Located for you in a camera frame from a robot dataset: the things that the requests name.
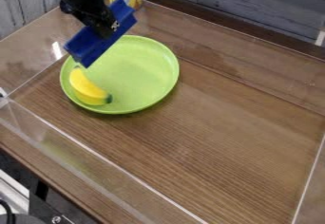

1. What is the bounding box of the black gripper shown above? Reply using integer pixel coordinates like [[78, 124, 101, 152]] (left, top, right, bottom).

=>
[[60, 0, 119, 38]]

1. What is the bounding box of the blue cross-shaped block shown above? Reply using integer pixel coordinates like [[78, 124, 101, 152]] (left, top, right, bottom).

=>
[[62, 0, 137, 68]]

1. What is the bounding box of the green plastic plate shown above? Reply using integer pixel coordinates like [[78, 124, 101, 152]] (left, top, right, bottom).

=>
[[60, 35, 180, 115]]

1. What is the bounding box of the yellow toy banana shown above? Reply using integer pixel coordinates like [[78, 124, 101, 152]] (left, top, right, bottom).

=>
[[68, 66, 112, 105]]

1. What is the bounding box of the black cable at corner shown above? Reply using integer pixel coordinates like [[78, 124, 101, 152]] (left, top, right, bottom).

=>
[[0, 198, 16, 224]]

